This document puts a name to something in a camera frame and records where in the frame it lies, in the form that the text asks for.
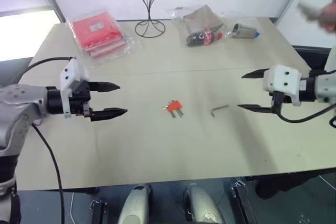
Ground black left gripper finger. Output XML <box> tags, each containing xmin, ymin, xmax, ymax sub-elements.
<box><xmin>89</xmin><ymin>81</ymin><xmax>121</xmax><ymax>94</ymax></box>
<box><xmin>90</xmin><ymin>108</ymin><xmax>129</xmax><ymax>123</ymax></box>

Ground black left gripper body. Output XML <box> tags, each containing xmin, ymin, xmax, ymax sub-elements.
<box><xmin>68</xmin><ymin>79</ymin><xmax>94</xmax><ymax>117</ymax></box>

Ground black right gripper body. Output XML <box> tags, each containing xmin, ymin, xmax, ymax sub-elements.
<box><xmin>268</xmin><ymin>90</ymin><xmax>292</xmax><ymax>116</ymax></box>

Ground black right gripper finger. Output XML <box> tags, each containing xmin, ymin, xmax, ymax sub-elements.
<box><xmin>241</xmin><ymin>68</ymin><xmax>271</xmax><ymax>79</ymax></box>
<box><xmin>237</xmin><ymin>104</ymin><xmax>279</xmax><ymax>115</ymax></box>

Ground metal hex key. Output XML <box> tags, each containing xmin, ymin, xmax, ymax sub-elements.
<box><xmin>210</xmin><ymin>104</ymin><xmax>230</xmax><ymax>118</ymax></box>

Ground person's bare hand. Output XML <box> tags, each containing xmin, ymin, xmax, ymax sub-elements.
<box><xmin>318</xmin><ymin>0</ymin><xmax>336</xmax><ymax>35</ymax></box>

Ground bagged metal cylinder blue end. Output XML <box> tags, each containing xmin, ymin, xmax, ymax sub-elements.
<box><xmin>226</xmin><ymin>21</ymin><xmax>261</xmax><ymax>40</ymax></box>

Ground bagged red packets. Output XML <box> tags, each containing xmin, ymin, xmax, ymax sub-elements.
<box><xmin>65</xmin><ymin>6</ymin><xmax>143</xmax><ymax>69</ymax></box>

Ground cola bottle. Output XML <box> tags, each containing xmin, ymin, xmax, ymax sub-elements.
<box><xmin>186</xmin><ymin>31</ymin><xmax>224</xmax><ymax>47</ymax></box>

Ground orange plug adapter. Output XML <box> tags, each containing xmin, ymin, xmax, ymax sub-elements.
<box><xmin>166</xmin><ymin>99</ymin><xmax>183</xmax><ymax>112</ymax></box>

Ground silver robot leg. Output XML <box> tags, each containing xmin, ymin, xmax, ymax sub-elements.
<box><xmin>116</xmin><ymin>184</ymin><xmax>153</xmax><ymax>224</ymax></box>
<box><xmin>182</xmin><ymin>183</ymin><xmax>227</xmax><ymax>224</ymax></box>

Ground clear plastic bag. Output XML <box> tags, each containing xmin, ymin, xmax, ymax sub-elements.
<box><xmin>166</xmin><ymin>4</ymin><xmax>229</xmax><ymax>48</ymax></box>

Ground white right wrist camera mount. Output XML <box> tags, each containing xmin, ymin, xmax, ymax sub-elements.
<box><xmin>262</xmin><ymin>64</ymin><xmax>303</xmax><ymax>107</ymax></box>

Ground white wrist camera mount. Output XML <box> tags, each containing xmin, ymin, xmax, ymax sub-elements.
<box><xmin>59</xmin><ymin>58</ymin><xmax>90</xmax><ymax>119</ymax></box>
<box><xmin>262</xmin><ymin>64</ymin><xmax>303</xmax><ymax>107</ymax></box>

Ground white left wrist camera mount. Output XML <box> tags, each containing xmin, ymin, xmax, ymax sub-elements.
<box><xmin>59</xmin><ymin>58</ymin><xmax>90</xmax><ymax>119</ymax></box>

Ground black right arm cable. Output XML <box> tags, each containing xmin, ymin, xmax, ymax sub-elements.
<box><xmin>272</xmin><ymin>91</ymin><xmax>336</xmax><ymax>128</ymax></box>

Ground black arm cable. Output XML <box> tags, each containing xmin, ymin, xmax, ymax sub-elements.
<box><xmin>272</xmin><ymin>91</ymin><xmax>336</xmax><ymax>128</ymax></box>
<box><xmin>25</xmin><ymin>56</ymin><xmax>77</xmax><ymax>224</ymax></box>

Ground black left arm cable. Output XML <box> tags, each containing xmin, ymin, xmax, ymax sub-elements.
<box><xmin>25</xmin><ymin>56</ymin><xmax>77</xmax><ymax>224</ymax></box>

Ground black wire stand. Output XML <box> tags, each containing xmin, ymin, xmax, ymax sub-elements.
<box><xmin>125</xmin><ymin>0</ymin><xmax>167</xmax><ymax>38</ymax></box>

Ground black table bracket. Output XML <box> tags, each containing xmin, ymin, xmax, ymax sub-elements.
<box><xmin>90</xmin><ymin>199</ymin><xmax>109</xmax><ymax>224</ymax></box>
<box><xmin>230</xmin><ymin>179</ymin><xmax>259</xmax><ymax>224</ymax></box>

